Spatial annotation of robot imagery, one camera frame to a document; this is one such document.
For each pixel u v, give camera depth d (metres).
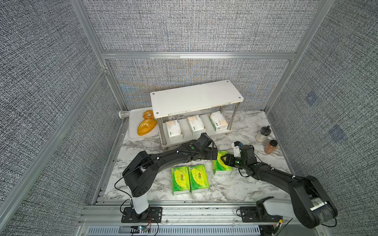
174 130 0.94
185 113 0.74
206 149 0.69
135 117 1.18
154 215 0.74
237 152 0.76
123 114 1.15
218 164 0.85
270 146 0.90
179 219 0.73
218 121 0.98
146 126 1.05
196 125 0.97
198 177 0.80
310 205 0.42
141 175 0.46
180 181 0.79
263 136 0.98
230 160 0.79
